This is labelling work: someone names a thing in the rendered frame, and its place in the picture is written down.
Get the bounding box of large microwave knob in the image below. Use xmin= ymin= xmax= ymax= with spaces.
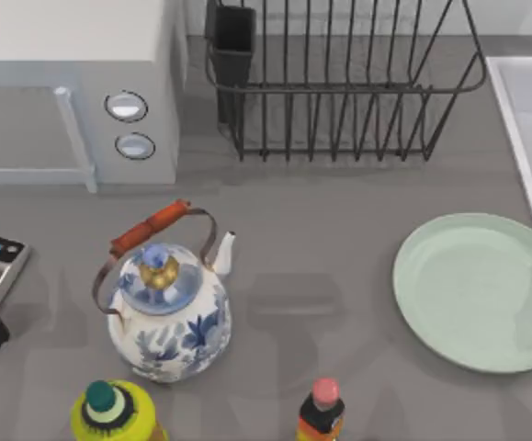
xmin=103 ymin=89 xmax=150 ymax=124

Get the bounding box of blue and white kettle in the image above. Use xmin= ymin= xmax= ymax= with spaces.
xmin=91 ymin=198 xmax=238 ymax=385

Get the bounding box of pale green plate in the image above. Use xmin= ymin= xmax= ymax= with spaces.
xmin=391 ymin=212 xmax=532 ymax=375

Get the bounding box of grey kitchen scale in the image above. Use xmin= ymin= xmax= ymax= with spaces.
xmin=0 ymin=232 xmax=33 ymax=310

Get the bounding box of black cutlery holder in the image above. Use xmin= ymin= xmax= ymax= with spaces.
xmin=204 ymin=0 xmax=257 ymax=88

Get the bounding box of small microwave knob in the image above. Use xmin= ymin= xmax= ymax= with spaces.
xmin=114 ymin=131 xmax=157 ymax=162

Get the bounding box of yellow bottle with green cap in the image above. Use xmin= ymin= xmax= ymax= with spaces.
xmin=70 ymin=379 xmax=170 ymax=441

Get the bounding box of dark bottle with pink cap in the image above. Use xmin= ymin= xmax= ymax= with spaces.
xmin=295 ymin=378 xmax=346 ymax=441

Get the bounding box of black wire dish rack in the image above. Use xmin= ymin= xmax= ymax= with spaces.
xmin=203 ymin=0 xmax=487 ymax=164

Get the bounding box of pale microwave oven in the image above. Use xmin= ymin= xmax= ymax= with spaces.
xmin=0 ymin=0 xmax=189 ymax=194

